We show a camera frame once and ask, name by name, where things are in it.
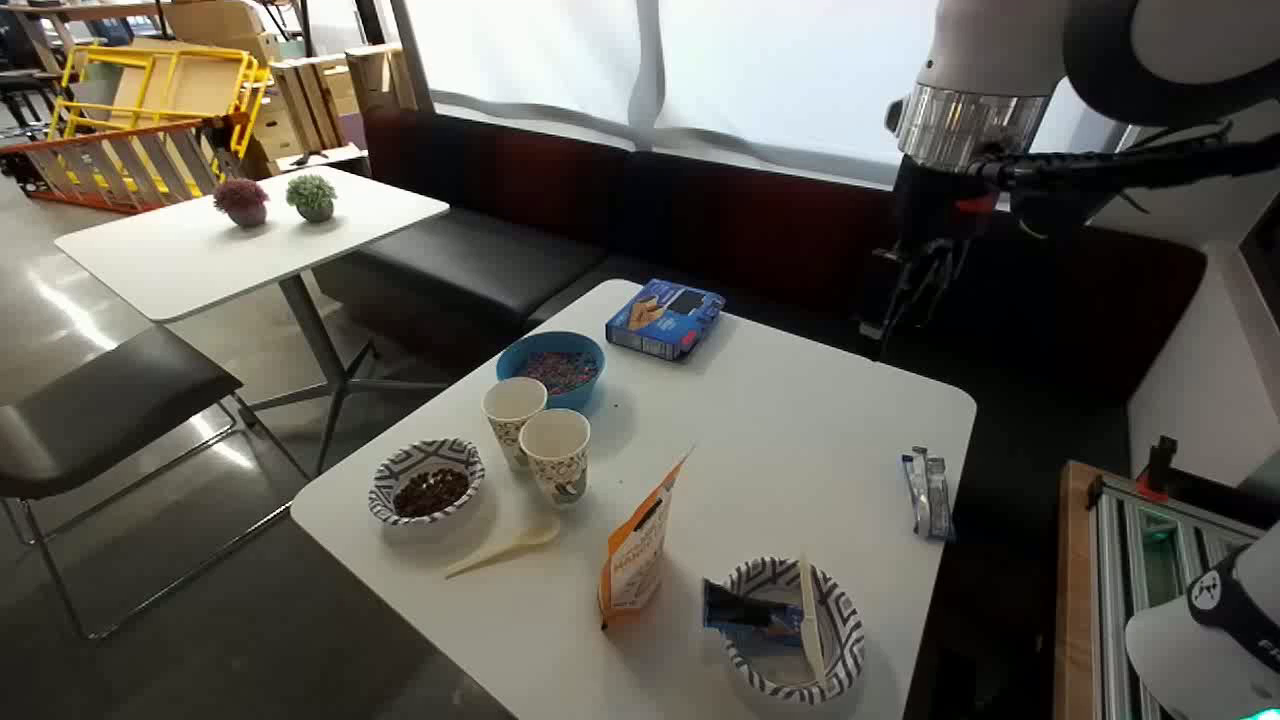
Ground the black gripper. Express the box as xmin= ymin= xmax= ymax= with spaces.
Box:
xmin=881 ymin=157 xmax=1008 ymax=264

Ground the orange snack packet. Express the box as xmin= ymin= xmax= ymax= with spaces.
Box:
xmin=593 ymin=452 xmax=692 ymax=634

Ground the white window curtain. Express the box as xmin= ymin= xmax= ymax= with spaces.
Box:
xmin=395 ymin=0 xmax=1131 ymax=191

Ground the silver blue snack wrapper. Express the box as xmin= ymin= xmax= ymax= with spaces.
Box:
xmin=897 ymin=445 xmax=960 ymax=543

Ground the blue cookie box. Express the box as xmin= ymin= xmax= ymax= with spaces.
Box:
xmin=604 ymin=274 xmax=726 ymax=364

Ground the blue bowl with candies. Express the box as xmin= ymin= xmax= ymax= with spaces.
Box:
xmin=492 ymin=327 xmax=606 ymax=415

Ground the wooden framed metal rack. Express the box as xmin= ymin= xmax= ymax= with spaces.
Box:
xmin=1049 ymin=437 xmax=1280 ymax=720

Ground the white flat stick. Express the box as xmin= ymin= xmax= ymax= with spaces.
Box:
xmin=790 ymin=559 xmax=830 ymax=688

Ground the patterned paper plate with wrappers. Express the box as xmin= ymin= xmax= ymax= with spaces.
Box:
xmin=698 ymin=552 xmax=872 ymax=709

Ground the patterned paper cup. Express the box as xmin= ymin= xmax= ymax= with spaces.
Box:
xmin=479 ymin=375 xmax=552 ymax=478
xmin=516 ymin=404 xmax=594 ymax=510

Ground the dark blue wrapped bar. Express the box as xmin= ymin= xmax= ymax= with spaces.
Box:
xmin=698 ymin=576 xmax=803 ymax=656

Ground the black padded bench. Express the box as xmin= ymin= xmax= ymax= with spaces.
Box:
xmin=312 ymin=109 xmax=1212 ymax=445

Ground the white cap with black logo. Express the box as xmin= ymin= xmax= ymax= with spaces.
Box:
xmin=1119 ymin=520 xmax=1280 ymax=720

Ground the cream plastic spoon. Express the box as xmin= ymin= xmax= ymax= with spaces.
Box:
xmin=440 ymin=515 xmax=569 ymax=585

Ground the patterned paper bowl, dark food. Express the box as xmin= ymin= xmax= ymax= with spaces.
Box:
xmin=363 ymin=437 xmax=486 ymax=539

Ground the light wooden cabinet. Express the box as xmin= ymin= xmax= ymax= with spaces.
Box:
xmin=247 ymin=44 xmax=421 ymax=170

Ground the white square side table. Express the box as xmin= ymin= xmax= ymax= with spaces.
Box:
xmin=52 ymin=165 xmax=450 ymax=470

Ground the orange striped barrier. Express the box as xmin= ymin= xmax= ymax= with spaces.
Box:
xmin=0 ymin=116 xmax=230 ymax=217

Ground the black metal-legged chair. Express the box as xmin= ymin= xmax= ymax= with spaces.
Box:
xmin=0 ymin=325 xmax=312 ymax=646

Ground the yellow metal frame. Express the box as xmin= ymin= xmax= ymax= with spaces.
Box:
xmin=47 ymin=37 xmax=275 ymax=160

